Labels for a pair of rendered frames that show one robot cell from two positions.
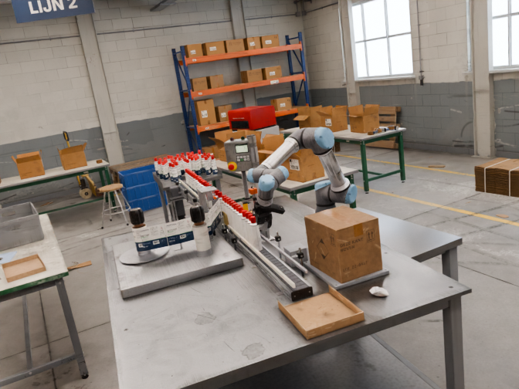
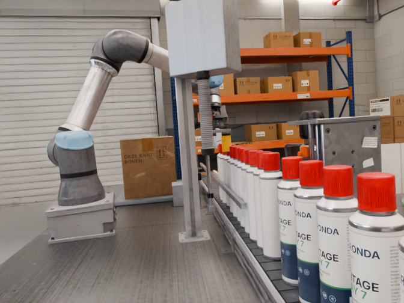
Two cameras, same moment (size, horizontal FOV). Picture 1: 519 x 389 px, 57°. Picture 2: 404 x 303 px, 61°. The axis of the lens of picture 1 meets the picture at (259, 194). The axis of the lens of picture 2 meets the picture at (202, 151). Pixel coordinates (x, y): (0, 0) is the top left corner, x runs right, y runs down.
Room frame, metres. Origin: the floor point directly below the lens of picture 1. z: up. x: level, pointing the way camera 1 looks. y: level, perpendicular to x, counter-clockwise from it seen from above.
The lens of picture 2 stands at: (3.84, 0.25, 1.14)
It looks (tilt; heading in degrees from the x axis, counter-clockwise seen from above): 4 degrees down; 193
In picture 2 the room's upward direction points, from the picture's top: 4 degrees counter-clockwise
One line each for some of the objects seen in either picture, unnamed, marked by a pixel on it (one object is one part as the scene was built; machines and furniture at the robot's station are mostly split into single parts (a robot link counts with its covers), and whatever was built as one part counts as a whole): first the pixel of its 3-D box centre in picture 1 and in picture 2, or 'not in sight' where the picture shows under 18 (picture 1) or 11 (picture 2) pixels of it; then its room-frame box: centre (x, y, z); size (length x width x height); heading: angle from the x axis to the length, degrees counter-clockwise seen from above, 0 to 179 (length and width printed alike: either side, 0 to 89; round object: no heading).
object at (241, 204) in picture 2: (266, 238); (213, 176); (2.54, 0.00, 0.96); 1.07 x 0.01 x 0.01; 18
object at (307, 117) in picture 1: (310, 117); not in sight; (8.02, -1.03, 0.97); 0.51 x 0.36 x 0.37; 119
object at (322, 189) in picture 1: (325, 191); (75, 150); (2.83, -0.40, 1.10); 0.13 x 0.12 x 0.14; 47
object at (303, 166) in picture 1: (302, 158); not in sight; (4.62, -0.47, 0.97); 0.51 x 0.39 x 0.37; 121
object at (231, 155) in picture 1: (241, 155); (204, 38); (2.93, 0.08, 1.38); 0.17 x 0.10 x 0.19; 73
